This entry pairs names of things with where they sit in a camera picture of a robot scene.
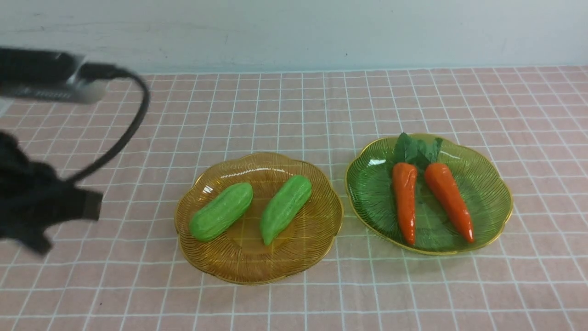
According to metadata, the green ribbed glass plate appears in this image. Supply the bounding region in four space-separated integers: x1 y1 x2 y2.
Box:
345 133 513 256

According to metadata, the pink checkered tablecloth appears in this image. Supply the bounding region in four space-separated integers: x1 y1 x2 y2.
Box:
0 66 587 331

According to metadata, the amber ribbed glass plate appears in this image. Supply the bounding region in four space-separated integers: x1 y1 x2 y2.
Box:
175 152 344 285

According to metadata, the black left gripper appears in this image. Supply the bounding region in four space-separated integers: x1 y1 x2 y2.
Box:
0 132 103 256

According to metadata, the green toy gourd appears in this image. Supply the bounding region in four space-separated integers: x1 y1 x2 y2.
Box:
189 182 254 242
259 175 311 246

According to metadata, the orange toy carrot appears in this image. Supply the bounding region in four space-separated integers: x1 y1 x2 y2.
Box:
416 138 475 243
392 132 419 245

